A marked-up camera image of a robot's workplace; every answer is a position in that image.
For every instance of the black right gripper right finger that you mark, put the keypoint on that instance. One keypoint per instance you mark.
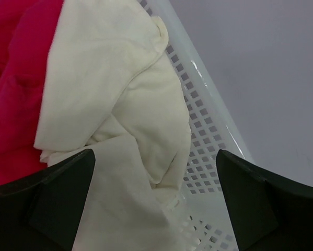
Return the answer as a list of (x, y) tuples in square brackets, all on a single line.
[(267, 211)]

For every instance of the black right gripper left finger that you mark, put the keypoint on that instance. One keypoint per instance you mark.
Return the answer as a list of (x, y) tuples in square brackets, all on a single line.
[(42, 211)]

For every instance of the white t shirt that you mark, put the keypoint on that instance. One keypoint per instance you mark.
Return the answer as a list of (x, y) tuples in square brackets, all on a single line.
[(111, 88)]

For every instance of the white plastic basket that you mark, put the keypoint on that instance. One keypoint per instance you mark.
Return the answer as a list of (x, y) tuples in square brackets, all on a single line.
[(200, 207)]

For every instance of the pink t shirt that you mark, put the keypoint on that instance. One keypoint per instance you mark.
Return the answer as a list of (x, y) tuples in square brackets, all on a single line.
[(26, 32)]

